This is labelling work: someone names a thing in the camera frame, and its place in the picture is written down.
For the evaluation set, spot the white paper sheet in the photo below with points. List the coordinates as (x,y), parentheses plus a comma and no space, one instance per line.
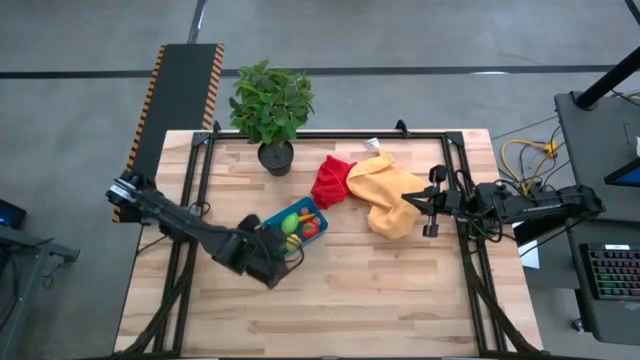
(531,257)

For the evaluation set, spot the dark grey desk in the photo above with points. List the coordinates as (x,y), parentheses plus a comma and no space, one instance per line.
(590,150)

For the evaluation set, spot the black round pole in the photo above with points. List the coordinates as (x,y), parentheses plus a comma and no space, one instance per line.
(605,82)

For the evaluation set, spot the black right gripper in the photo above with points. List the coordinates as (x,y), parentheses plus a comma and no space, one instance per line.
(434,220)

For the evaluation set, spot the rainbow backlit keyboard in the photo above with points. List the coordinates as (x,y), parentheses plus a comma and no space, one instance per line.
(615,272)

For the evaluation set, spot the green potted plant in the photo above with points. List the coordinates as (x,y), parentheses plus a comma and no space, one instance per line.
(272,105)

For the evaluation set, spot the yellow waffle cloth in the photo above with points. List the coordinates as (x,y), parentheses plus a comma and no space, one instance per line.
(385,195)

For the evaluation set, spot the laptop with blue screen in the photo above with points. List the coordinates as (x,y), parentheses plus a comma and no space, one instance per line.
(627,176)

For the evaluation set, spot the black aluminium table frame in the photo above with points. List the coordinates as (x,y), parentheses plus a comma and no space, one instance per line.
(325,135)

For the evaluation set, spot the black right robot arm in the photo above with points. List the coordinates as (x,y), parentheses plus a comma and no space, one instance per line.
(545,202)

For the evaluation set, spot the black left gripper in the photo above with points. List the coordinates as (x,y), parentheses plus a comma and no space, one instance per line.
(270,255)

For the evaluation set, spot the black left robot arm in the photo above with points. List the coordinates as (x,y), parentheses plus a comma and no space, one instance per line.
(175,217)

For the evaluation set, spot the black device blue screen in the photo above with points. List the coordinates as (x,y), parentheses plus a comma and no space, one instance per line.
(10,215)

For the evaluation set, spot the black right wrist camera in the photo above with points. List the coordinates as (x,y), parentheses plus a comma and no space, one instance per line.
(457,202)

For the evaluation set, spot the grey metal stand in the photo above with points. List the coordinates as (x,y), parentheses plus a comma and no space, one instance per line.
(20,250)

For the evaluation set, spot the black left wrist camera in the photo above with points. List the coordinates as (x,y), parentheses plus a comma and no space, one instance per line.
(232,252)

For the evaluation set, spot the red toy tomato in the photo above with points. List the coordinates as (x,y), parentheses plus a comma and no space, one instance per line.
(311,230)

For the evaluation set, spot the green plastic toy lime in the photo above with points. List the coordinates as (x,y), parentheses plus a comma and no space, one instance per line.
(290,223)

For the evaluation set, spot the blue plastic tupperware container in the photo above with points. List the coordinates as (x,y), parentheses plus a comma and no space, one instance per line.
(322,231)

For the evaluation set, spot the red cloth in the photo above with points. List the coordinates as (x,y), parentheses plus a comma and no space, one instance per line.
(330,182)

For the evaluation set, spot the small orange toy vegetable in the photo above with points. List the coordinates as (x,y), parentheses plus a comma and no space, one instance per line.
(306,218)

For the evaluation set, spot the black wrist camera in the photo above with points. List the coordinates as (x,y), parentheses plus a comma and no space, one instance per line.
(232,252)
(457,202)

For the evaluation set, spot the black hazard striped floor mat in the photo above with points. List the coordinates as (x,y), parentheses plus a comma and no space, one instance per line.
(180,90)

